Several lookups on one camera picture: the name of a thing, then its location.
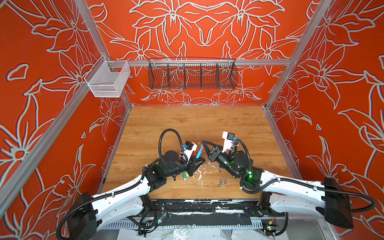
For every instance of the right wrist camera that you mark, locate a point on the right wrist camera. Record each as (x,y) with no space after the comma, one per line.
(229,139)

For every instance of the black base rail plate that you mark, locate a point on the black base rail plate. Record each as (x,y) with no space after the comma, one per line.
(206,211)

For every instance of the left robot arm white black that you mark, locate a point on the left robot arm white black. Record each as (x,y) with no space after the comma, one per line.
(88,214)

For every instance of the black wire basket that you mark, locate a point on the black wire basket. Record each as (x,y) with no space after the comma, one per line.
(192,74)

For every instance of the white mesh basket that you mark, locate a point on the white mesh basket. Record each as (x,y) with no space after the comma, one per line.
(105,82)

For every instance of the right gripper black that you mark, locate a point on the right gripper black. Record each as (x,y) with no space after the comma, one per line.
(217,151)

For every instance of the blue marker pen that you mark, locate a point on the blue marker pen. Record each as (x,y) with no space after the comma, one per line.
(199,152)

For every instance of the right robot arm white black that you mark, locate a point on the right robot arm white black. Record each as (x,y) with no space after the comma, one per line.
(281,194)

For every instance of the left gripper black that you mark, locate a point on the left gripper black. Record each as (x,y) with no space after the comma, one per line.
(191,166)

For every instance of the grey cable duct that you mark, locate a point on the grey cable duct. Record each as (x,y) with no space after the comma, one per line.
(129,225)

